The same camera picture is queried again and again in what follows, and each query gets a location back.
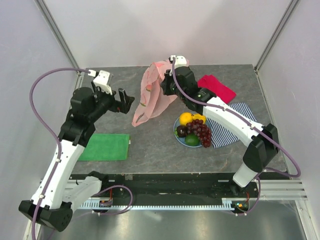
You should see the purple grape bunch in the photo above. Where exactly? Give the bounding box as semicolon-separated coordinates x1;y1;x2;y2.
186;120;212;148

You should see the light blue plate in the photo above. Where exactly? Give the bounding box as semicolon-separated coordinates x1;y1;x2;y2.
173;118;211;148

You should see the white slotted cable duct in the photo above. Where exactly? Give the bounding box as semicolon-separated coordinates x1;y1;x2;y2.
78;198;249;211

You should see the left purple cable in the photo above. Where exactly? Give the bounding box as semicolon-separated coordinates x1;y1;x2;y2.
29;67;97;240

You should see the yellow lemon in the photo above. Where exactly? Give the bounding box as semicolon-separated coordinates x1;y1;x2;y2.
179;112;193;126

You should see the pink plastic bag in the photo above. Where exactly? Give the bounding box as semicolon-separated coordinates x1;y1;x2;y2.
131;60;177;127

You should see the left aluminium frame post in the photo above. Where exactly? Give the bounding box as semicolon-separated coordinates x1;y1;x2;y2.
34;0;79;68

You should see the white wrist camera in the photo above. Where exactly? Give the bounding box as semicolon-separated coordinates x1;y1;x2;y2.
88;69;113;95
168;55;189;69

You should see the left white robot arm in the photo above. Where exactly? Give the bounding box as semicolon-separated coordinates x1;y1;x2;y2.
18;87;135;232

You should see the red folded t-shirt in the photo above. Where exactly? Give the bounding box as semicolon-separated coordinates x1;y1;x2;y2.
197;75;237;104

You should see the green towel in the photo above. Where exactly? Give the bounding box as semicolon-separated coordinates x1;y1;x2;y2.
78;133;130;162

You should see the dark mangosteen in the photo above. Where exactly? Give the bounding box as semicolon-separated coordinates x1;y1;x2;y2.
174;125;188;138

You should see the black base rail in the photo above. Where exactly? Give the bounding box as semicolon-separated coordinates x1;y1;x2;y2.
72;171;261;201

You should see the right aluminium frame post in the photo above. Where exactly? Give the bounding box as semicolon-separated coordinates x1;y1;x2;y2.
254;0;300;74

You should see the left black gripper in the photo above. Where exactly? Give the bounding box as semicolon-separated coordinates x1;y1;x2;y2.
89;79;135;121

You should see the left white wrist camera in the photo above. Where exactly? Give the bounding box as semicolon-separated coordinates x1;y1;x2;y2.
88;69;113;95

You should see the green lime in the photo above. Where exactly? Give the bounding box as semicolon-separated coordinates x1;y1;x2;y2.
184;133;200;147

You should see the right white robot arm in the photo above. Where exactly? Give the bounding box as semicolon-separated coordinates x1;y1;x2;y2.
160;66;279;197

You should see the aluminium frame post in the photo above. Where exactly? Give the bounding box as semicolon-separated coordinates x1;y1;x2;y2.
34;0;79;68
254;0;300;74

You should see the blue white striped cloth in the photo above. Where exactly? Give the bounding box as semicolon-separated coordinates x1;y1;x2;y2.
206;102;257;149

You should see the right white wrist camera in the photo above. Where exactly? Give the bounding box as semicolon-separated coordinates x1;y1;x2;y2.
168;55;189;69

